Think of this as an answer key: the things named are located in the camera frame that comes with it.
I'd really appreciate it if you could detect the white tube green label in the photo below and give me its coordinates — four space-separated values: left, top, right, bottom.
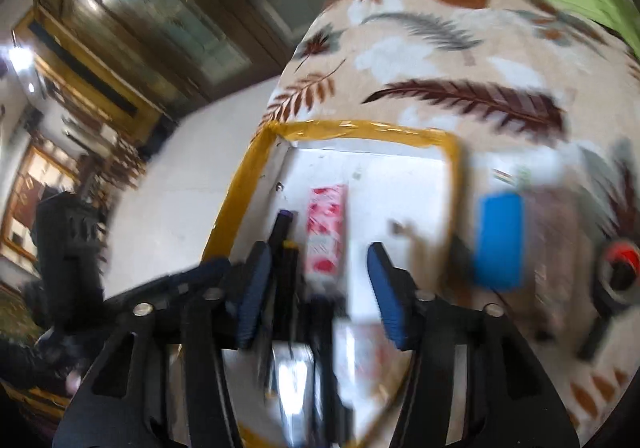
492 163 556 192

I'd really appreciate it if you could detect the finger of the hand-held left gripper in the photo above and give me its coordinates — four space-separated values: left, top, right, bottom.
102 255 236 317

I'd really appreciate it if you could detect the clear plastic packet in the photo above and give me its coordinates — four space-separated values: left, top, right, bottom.
522 188 582 335

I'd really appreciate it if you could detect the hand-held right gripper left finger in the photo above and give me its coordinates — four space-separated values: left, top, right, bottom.
52 240 274 448

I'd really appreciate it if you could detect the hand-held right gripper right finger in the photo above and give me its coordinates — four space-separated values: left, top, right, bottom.
367 242 581 448

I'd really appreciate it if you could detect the leaf print blanket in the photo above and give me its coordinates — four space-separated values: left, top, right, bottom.
265 0 640 448

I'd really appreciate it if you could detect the short black marker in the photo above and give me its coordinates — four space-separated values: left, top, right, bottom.
577 315 614 362

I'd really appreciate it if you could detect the shiny silver object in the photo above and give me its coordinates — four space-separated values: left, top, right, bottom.
272 345 314 435

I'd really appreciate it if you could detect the wooden glass cabinet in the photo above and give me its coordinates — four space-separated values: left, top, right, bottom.
12 0 466 139

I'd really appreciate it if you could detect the wooden framed door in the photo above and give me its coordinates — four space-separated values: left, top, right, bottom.
0 128 126 269

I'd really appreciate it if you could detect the blue rectangular block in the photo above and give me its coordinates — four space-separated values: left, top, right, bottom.
474 192 526 290

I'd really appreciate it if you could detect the white foam box yellow tape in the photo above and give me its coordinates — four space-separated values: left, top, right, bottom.
202 119 464 448

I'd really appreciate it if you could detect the black tape roll red core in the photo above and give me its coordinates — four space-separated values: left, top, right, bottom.
594 238 640 317

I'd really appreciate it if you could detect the red white patterned packet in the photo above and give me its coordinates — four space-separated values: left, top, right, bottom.
305 184 350 282

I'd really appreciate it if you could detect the black marker blue cap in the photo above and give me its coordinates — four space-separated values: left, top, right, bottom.
267 209 300 279

